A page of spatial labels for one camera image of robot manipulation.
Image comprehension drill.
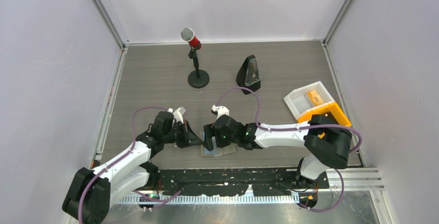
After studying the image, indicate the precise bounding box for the grey card holder wallet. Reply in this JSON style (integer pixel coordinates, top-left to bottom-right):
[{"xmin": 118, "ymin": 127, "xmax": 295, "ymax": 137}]
[{"xmin": 201, "ymin": 137, "xmax": 237, "ymax": 157}]

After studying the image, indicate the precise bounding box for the white plastic bin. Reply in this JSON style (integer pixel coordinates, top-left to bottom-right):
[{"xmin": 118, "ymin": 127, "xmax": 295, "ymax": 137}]
[{"xmin": 283, "ymin": 81, "xmax": 335, "ymax": 119}]

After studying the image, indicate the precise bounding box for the orange card in white bin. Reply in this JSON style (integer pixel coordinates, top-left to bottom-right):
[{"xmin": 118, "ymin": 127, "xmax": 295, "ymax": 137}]
[{"xmin": 304, "ymin": 89, "xmax": 325, "ymax": 107}]

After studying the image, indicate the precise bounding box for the red microphone on stand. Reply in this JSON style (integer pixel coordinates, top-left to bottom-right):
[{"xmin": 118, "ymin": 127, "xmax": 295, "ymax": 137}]
[{"xmin": 180, "ymin": 27, "xmax": 210, "ymax": 88}]

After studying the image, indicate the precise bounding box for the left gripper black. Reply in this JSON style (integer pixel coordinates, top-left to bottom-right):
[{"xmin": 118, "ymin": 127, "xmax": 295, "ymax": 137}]
[{"xmin": 163, "ymin": 120, "xmax": 202, "ymax": 148}]

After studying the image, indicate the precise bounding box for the black metronome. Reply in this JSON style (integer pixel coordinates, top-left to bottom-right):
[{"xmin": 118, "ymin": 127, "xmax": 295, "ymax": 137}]
[{"xmin": 236, "ymin": 55, "xmax": 261, "ymax": 92}]

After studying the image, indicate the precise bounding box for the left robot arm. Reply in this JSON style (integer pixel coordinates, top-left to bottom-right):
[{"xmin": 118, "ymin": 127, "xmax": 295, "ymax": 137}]
[{"xmin": 62, "ymin": 107, "xmax": 202, "ymax": 223}]

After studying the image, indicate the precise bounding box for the aluminium rail frame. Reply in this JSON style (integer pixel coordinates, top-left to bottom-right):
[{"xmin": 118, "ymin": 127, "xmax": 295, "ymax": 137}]
[{"xmin": 115, "ymin": 168, "xmax": 384, "ymax": 204}]

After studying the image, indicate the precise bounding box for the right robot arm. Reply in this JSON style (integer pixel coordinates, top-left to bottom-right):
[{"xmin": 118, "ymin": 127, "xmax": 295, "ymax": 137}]
[{"xmin": 203, "ymin": 114, "xmax": 352, "ymax": 188}]

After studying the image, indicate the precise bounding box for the yellow plastic bin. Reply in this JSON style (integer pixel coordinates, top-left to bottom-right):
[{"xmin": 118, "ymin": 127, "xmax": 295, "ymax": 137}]
[{"xmin": 296, "ymin": 102, "xmax": 352, "ymax": 127}]

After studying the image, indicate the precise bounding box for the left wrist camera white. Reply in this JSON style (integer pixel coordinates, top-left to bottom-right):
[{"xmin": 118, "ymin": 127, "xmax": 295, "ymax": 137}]
[{"xmin": 167, "ymin": 107, "xmax": 186, "ymax": 124}]

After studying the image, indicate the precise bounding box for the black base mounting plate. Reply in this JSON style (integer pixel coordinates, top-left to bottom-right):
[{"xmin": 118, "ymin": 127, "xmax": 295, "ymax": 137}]
[{"xmin": 139, "ymin": 168, "xmax": 330, "ymax": 205}]

